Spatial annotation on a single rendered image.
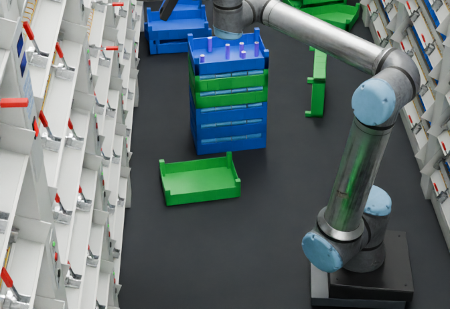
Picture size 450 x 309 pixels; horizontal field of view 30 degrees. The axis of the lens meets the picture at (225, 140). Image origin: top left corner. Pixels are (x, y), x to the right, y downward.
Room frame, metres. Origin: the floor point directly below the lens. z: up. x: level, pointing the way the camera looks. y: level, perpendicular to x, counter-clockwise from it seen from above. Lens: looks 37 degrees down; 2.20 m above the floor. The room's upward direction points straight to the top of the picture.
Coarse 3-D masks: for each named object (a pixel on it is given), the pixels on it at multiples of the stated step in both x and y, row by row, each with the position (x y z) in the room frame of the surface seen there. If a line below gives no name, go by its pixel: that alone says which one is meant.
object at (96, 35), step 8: (96, 0) 2.39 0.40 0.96; (104, 0) 2.40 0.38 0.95; (104, 8) 2.35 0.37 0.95; (96, 16) 2.29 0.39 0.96; (104, 16) 2.30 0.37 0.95; (88, 24) 2.22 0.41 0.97; (96, 24) 2.24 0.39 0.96; (88, 32) 2.18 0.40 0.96; (96, 32) 2.19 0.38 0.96; (96, 40) 2.15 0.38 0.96; (96, 56) 2.06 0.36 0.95; (96, 64) 2.02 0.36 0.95; (96, 80) 1.89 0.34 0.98
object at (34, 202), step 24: (0, 0) 1.09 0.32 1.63; (0, 96) 1.09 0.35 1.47; (0, 120) 1.09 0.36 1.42; (24, 120) 1.10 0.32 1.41; (24, 192) 1.09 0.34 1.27; (48, 192) 1.18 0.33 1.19; (24, 216) 1.09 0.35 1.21; (48, 216) 1.15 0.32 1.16; (48, 240) 1.12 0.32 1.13; (48, 264) 1.09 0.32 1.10; (48, 288) 1.09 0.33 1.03
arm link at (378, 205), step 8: (376, 192) 2.12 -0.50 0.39; (384, 192) 2.12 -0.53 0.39; (368, 200) 2.07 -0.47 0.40; (376, 200) 2.08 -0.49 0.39; (384, 200) 2.08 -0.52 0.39; (368, 208) 2.04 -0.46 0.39; (376, 208) 2.03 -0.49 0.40; (384, 208) 2.04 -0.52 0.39; (368, 216) 2.03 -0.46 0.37; (376, 216) 2.03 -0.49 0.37; (384, 216) 2.04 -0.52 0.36; (368, 224) 2.01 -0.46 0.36; (376, 224) 2.02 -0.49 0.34; (384, 224) 2.05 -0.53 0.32; (368, 232) 1.99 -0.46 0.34; (376, 232) 2.02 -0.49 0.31; (384, 232) 2.07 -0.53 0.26; (368, 240) 1.98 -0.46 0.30; (376, 240) 2.04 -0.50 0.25
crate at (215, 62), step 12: (192, 36) 3.01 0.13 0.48; (252, 36) 3.07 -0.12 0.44; (192, 48) 3.01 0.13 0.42; (204, 48) 3.03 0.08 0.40; (216, 48) 3.03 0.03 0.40; (252, 48) 3.03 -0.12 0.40; (264, 48) 2.95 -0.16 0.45; (192, 60) 2.89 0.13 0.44; (216, 60) 2.94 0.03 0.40; (228, 60) 2.85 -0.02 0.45; (240, 60) 2.86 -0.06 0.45; (252, 60) 2.87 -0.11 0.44; (264, 60) 2.88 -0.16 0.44; (204, 72) 2.83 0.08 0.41; (216, 72) 2.84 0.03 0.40
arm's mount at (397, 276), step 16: (384, 240) 2.17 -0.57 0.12; (400, 240) 2.18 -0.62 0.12; (400, 256) 2.10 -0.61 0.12; (336, 272) 2.01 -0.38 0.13; (352, 272) 2.01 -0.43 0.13; (368, 272) 2.02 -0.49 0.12; (384, 272) 2.02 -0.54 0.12; (400, 272) 2.02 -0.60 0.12; (336, 288) 1.96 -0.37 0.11; (352, 288) 1.96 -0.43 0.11; (368, 288) 1.95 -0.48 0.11; (384, 288) 1.95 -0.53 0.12; (400, 288) 1.95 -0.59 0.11
